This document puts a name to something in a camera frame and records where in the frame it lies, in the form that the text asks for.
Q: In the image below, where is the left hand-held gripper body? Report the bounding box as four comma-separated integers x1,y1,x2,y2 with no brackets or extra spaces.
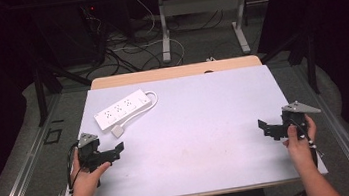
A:
75,128,116,175

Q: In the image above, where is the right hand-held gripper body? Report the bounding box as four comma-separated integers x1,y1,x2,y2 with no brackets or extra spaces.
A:
278,97,325,143

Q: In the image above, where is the person's right hand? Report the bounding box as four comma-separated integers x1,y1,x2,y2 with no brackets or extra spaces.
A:
279,113,323,170

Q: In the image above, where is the person's left hand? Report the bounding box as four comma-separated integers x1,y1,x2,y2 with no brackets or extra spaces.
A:
67,143,115,196

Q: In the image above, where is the white power plug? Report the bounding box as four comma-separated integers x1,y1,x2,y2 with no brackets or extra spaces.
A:
109,123,126,140

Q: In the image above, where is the white power strip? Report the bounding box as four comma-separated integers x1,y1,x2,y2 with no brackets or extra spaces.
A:
91,87,156,133

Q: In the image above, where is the black metal stand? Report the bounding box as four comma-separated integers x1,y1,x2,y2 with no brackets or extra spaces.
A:
29,51,98,128
255,22,323,102

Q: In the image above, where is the white table mat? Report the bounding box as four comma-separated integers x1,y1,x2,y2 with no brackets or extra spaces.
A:
47,58,330,196

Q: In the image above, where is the wooden table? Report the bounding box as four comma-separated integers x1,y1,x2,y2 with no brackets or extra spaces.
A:
71,50,304,196

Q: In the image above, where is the black computer tower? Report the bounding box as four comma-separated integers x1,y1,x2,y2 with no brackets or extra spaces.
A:
33,0,110,72

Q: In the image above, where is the desk with grey legs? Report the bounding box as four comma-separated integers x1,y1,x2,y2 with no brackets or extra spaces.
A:
135,0,289,67

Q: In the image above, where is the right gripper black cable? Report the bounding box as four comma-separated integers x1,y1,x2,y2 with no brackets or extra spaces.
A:
290,115,327,169

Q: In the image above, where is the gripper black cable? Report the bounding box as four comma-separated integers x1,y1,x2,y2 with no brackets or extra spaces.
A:
62,141,87,196
290,115,327,169

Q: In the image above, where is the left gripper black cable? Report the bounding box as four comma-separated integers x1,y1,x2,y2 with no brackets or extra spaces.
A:
62,141,87,196

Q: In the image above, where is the black floor socket frame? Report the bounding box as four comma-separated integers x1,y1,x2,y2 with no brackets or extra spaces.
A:
41,127,65,146

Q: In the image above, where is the metal floor rail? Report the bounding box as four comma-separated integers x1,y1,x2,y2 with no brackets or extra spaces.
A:
0,91,76,196
291,55,349,196

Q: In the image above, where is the white power strip cable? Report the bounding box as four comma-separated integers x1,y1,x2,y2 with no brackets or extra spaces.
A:
115,89,163,130

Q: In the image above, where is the black floor cable bundle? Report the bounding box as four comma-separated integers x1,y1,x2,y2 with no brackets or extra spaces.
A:
77,0,167,80

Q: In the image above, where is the white floor cable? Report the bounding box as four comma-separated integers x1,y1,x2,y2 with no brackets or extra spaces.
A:
105,0,189,75

